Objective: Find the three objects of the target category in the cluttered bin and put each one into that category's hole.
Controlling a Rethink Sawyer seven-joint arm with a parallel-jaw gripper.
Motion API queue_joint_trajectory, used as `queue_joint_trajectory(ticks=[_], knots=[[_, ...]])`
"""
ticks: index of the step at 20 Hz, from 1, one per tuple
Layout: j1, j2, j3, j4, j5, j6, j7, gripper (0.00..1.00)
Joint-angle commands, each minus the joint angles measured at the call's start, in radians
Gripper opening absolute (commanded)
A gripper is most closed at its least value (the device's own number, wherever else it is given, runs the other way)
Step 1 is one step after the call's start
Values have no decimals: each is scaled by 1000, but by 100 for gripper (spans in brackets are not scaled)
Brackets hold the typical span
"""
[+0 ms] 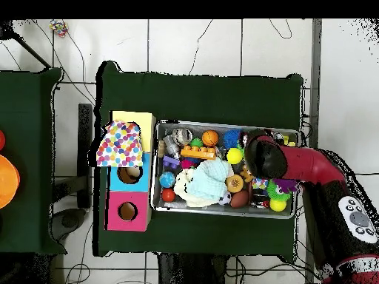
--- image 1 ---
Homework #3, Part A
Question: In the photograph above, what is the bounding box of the crushed silver can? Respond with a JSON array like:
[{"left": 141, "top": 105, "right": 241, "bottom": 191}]
[{"left": 171, "top": 126, "right": 192, "bottom": 146}]

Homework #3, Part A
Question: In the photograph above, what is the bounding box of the colourful patterned cloth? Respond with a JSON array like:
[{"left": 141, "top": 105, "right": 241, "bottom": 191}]
[
  {"left": 95, "top": 120, "right": 144, "bottom": 169},
  {"left": 251, "top": 178, "right": 269, "bottom": 192}
]

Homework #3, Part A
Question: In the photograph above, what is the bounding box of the small colourful toy on floor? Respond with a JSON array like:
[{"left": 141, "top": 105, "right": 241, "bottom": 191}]
[{"left": 49, "top": 20, "right": 69, "bottom": 38}]

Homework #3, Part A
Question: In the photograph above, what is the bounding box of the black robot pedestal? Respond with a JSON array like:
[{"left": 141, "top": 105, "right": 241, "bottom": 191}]
[{"left": 156, "top": 253, "right": 229, "bottom": 284}]

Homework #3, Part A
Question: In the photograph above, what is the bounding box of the dark green table cloth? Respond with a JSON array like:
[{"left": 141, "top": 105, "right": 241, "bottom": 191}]
[{"left": 94, "top": 61, "right": 304, "bottom": 258}]

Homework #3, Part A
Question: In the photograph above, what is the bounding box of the green covered side table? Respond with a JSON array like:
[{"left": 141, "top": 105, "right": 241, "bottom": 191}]
[{"left": 0, "top": 67, "right": 63, "bottom": 255}]

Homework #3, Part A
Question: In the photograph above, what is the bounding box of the small brown football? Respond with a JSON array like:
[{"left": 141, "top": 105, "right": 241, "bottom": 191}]
[{"left": 229, "top": 189, "right": 251, "bottom": 209}]

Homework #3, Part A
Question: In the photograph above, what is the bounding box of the small orange basketball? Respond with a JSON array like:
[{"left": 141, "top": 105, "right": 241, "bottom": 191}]
[{"left": 201, "top": 129, "right": 220, "bottom": 147}]

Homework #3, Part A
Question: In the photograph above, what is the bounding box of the yellow ball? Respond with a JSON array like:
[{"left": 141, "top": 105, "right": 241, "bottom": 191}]
[
  {"left": 269, "top": 197, "right": 288, "bottom": 213},
  {"left": 227, "top": 147, "right": 244, "bottom": 165}
]

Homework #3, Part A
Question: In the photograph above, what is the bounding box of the green spiky ball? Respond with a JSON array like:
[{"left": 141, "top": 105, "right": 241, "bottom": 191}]
[{"left": 266, "top": 182, "right": 291, "bottom": 201}]

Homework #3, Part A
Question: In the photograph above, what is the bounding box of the blue globe ball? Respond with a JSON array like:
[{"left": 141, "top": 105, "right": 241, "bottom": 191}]
[{"left": 159, "top": 171, "right": 177, "bottom": 189}]

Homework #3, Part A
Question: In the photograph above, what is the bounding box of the shallow clear bin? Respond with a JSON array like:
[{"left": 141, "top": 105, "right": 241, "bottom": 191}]
[{"left": 150, "top": 121, "right": 300, "bottom": 220}]

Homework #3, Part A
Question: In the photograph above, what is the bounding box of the light teal cloth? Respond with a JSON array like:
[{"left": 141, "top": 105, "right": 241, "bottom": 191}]
[{"left": 188, "top": 158, "right": 233, "bottom": 202}]

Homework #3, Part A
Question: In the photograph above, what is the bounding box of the orange bowl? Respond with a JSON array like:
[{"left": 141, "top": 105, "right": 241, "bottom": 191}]
[{"left": 0, "top": 153, "right": 21, "bottom": 210}]

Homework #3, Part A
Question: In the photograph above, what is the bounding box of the wooden box with three holes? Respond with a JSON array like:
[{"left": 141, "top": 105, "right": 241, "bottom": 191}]
[{"left": 105, "top": 109, "right": 158, "bottom": 233}]

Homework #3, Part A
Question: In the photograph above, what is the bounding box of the cream yellow cloth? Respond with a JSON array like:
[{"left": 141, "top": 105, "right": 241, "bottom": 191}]
[{"left": 172, "top": 169, "right": 220, "bottom": 208}]

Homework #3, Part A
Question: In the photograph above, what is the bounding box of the orange building block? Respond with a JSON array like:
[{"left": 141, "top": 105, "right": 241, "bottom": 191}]
[{"left": 180, "top": 145, "right": 217, "bottom": 162}]

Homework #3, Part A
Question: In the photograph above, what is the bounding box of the blue spiky ball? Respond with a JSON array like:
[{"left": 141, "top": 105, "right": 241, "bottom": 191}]
[{"left": 222, "top": 129, "right": 244, "bottom": 149}]

